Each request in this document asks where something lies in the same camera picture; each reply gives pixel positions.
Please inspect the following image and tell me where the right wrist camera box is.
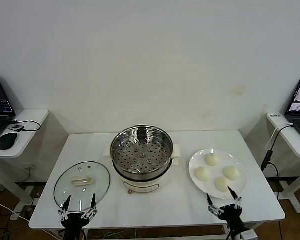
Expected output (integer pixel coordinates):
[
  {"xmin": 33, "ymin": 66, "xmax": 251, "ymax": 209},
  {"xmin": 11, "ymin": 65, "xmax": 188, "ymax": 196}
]
[{"xmin": 240, "ymin": 230, "xmax": 257, "ymax": 240}]

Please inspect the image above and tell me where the stainless steel steamer basket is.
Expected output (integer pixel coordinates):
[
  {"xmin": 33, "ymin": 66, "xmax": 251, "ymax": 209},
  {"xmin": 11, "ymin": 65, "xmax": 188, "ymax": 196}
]
[{"xmin": 103, "ymin": 125, "xmax": 182, "ymax": 176}]

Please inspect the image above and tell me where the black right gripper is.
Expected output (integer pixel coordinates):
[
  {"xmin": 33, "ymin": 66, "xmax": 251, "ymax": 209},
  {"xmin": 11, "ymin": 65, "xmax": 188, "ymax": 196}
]
[{"xmin": 206, "ymin": 186, "xmax": 248, "ymax": 233}]

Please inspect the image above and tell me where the white side desk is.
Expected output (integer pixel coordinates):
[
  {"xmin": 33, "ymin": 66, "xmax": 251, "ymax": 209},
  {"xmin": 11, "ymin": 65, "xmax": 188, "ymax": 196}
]
[
  {"xmin": 0, "ymin": 109, "xmax": 50, "ymax": 208},
  {"xmin": 266, "ymin": 112, "xmax": 300, "ymax": 213}
]

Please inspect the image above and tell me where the white table frame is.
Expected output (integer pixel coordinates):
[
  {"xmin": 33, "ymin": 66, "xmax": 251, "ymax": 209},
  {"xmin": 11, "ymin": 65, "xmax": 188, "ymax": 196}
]
[{"xmin": 83, "ymin": 221, "xmax": 265, "ymax": 240}]

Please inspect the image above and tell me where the black computer mouse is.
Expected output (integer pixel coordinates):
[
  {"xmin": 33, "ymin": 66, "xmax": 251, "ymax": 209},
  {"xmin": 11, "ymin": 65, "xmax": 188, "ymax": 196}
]
[{"xmin": 0, "ymin": 132, "xmax": 19, "ymax": 151}]

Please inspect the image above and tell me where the black cable with adapter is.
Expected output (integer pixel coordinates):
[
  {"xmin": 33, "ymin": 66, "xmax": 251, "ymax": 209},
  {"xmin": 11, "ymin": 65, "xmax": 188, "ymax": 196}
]
[{"xmin": 261, "ymin": 124, "xmax": 295, "ymax": 201}]

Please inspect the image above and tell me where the thin black usb cable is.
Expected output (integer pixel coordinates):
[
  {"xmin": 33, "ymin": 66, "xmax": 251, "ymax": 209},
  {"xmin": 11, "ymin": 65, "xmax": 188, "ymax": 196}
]
[{"xmin": 11, "ymin": 119, "xmax": 42, "ymax": 133}]

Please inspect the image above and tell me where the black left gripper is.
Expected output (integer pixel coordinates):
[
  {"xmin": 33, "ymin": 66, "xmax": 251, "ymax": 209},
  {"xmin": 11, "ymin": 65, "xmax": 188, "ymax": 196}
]
[{"xmin": 58, "ymin": 193, "xmax": 99, "ymax": 240}]

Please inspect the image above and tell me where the white charging cable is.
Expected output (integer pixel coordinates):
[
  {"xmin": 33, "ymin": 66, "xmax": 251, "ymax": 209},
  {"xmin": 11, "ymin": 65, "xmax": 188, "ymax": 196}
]
[{"xmin": 265, "ymin": 122, "xmax": 295, "ymax": 151}]

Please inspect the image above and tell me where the cream electric cooking pot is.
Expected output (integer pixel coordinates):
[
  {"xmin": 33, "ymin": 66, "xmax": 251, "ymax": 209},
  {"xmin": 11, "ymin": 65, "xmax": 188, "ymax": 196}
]
[{"xmin": 111, "ymin": 159, "xmax": 180, "ymax": 195}]

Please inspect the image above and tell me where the white round plate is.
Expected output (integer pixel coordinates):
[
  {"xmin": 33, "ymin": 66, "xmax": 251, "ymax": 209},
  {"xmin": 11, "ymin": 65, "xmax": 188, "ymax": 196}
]
[{"xmin": 188, "ymin": 148, "xmax": 248, "ymax": 200}]

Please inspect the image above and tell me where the white steamed baozi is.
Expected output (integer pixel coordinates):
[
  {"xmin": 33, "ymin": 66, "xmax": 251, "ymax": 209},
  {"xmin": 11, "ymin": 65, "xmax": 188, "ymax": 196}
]
[
  {"xmin": 194, "ymin": 166, "xmax": 211, "ymax": 182},
  {"xmin": 214, "ymin": 176, "xmax": 231, "ymax": 193},
  {"xmin": 205, "ymin": 153, "xmax": 221, "ymax": 167},
  {"xmin": 222, "ymin": 166, "xmax": 241, "ymax": 181}
]

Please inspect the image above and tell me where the glass lid with cream handle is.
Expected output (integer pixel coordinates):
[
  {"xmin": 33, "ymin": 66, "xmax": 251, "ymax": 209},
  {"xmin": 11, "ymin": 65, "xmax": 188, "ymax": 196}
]
[{"xmin": 53, "ymin": 161, "xmax": 111, "ymax": 213}]

